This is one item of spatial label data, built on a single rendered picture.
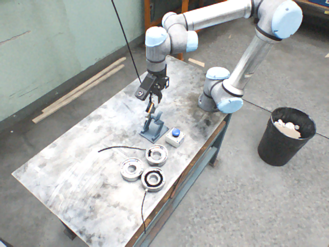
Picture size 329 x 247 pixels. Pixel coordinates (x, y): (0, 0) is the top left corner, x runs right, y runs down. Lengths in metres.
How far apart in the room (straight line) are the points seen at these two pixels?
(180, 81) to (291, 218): 1.30
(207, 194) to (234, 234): 0.33
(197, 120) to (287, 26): 0.61
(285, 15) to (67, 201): 1.09
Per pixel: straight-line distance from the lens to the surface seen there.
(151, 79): 1.00
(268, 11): 1.08
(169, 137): 1.19
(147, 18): 3.26
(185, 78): 1.60
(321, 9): 4.09
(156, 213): 1.33
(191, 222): 1.91
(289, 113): 2.25
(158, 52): 0.92
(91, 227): 1.06
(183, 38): 0.94
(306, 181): 2.37
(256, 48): 1.10
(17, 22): 2.35
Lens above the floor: 1.78
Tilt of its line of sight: 48 degrees down
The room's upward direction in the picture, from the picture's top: 3 degrees clockwise
